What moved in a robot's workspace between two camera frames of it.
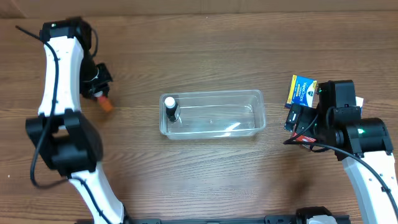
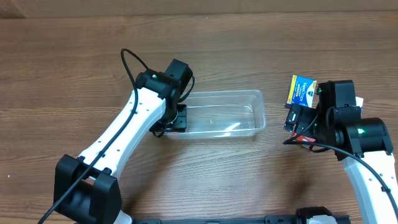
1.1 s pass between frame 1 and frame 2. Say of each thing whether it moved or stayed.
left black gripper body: moved
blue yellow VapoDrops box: stayed
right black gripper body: stayed
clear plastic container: stayed
